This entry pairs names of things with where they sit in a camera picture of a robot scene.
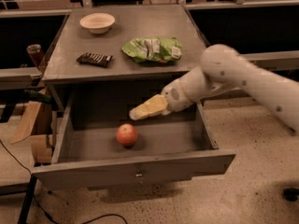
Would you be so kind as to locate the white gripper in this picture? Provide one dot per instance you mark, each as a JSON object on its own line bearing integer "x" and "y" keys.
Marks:
{"x": 175, "y": 98}

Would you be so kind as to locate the red apple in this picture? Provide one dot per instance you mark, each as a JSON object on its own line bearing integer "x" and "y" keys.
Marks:
{"x": 126, "y": 135}

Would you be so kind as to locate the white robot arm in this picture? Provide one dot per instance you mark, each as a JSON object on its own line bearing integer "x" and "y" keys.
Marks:
{"x": 221, "y": 69}

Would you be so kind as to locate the open grey top drawer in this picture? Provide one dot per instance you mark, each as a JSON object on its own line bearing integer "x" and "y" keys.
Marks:
{"x": 168, "y": 148}

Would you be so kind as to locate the green chip bag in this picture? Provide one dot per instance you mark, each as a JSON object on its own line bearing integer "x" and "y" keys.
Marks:
{"x": 153, "y": 49}

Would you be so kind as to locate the dark striped snack bar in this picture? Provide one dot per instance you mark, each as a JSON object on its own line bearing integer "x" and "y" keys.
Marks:
{"x": 94, "y": 59}

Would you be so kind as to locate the white bowl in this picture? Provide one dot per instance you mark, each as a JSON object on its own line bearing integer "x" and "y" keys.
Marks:
{"x": 97, "y": 23}

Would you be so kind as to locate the green bottle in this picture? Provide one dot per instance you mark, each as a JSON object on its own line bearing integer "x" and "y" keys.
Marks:
{"x": 37, "y": 96}

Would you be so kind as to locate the brown glass jar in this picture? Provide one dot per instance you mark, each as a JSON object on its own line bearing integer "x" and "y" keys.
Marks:
{"x": 37, "y": 56}

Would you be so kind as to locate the black chair base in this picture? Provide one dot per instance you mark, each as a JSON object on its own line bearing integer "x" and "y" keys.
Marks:
{"x": 291, "y": 194}

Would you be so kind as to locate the metal drawer handle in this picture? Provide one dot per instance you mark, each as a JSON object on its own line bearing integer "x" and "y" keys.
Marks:
{"x": 139, "y": 176}

